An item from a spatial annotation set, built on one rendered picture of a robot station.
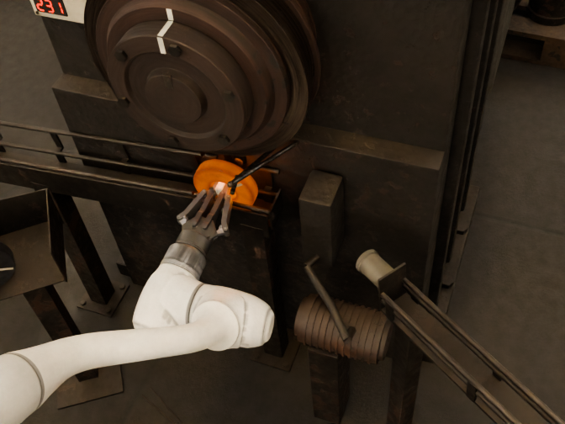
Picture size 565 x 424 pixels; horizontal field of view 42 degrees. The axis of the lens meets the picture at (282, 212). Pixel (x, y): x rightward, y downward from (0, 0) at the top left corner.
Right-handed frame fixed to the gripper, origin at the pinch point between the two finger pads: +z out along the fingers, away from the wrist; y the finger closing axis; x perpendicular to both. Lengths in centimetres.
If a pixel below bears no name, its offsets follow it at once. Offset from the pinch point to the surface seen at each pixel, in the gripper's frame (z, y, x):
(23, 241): -23, -48, -14
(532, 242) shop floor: 58, 75, -79
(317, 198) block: -1.8, 23.8, 4.9
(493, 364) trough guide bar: -25, 67, -4
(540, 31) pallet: 153, 61, -72
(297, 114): -0.8, 21.0, 29.8
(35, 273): -30, -40, -13
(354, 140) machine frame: 10.9, 28.5, 11.3
